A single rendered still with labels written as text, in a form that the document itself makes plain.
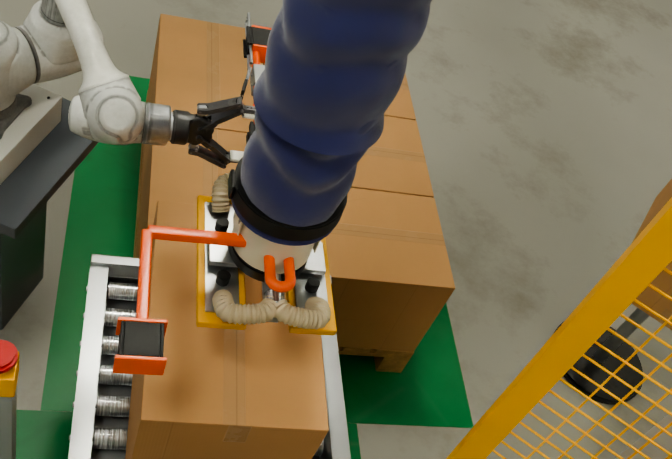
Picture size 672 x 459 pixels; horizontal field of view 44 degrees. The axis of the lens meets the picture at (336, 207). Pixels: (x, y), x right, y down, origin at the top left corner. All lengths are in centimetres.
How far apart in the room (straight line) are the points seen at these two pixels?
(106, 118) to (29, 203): 78
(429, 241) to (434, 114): 149
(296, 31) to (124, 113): 46
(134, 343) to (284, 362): 52
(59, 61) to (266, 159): 98
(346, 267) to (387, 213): 31
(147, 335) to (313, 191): 38
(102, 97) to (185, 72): 151
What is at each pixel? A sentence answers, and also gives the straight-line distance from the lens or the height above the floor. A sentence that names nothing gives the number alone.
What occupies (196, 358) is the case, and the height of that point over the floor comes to 95.
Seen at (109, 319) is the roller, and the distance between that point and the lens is 239.
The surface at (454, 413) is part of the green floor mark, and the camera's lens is 318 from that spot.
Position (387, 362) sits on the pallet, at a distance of 310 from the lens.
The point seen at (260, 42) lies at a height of 128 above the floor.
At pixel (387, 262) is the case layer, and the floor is 54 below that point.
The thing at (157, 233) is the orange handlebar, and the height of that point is 127.
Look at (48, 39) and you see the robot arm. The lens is 230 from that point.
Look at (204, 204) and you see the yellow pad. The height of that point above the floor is 115.
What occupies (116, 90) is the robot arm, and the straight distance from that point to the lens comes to 164.
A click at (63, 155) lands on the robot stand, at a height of 75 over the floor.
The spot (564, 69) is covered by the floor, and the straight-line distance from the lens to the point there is 505.
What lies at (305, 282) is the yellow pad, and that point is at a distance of 179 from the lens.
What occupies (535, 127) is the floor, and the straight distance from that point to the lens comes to 450.
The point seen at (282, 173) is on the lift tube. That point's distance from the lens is 147.
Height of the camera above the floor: 254
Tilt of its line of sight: 45 degrees down
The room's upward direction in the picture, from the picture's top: 23 degrees clockwise
